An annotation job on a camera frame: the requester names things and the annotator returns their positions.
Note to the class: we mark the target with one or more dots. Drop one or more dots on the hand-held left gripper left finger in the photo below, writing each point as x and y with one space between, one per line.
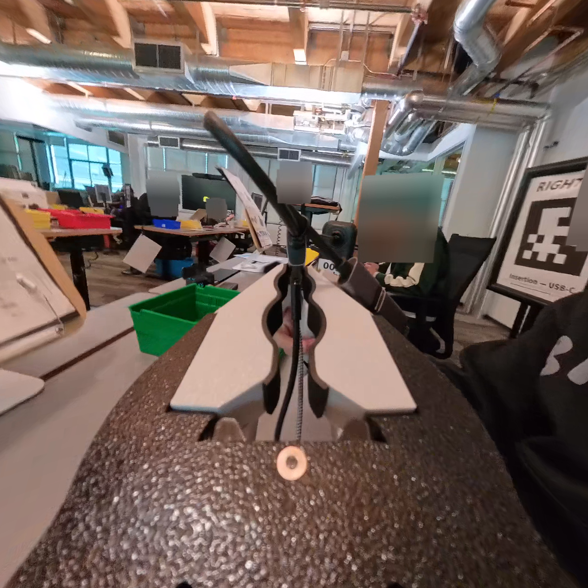
225 363

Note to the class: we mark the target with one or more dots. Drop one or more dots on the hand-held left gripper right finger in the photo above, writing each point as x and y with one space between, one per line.
363 363

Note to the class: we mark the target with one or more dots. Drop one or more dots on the grey usb hub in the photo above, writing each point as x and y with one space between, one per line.
372 294

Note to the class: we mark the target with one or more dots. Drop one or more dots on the green plastic bin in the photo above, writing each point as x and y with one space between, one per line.
160 321

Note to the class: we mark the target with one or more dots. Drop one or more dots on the person's right hand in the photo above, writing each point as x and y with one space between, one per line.
285 330

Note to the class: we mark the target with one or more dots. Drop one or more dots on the white paper sheet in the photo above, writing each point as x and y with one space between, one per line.
257 262

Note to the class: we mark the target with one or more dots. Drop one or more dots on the black charger green display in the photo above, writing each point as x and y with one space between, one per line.
197 278

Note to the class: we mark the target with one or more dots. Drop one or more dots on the white hanging card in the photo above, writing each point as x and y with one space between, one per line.
142 252
223 249

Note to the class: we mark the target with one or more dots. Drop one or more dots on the black office chair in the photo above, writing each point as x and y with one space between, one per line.
468 262

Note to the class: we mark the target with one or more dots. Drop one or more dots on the wooden table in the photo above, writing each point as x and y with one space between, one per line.
78 234
193 232

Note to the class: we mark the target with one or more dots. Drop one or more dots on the yellow plastic bin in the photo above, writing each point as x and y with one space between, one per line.
190 225
36 219

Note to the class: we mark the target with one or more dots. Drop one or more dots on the small blue bin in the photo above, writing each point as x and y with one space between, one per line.
166 224

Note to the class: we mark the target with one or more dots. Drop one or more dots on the black monitor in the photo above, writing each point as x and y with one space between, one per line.
197 193

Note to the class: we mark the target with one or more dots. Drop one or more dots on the red plastic bin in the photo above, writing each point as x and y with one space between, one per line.
82 221

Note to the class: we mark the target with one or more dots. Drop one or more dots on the framed marker poster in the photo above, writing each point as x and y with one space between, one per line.
546 229

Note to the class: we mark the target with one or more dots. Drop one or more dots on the white stand base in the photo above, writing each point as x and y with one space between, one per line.
18 388

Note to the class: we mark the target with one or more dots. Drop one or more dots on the wooden document stand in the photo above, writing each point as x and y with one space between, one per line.
27 285

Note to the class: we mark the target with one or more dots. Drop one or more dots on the silver ventilation duct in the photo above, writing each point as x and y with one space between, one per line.
206 73
257 124

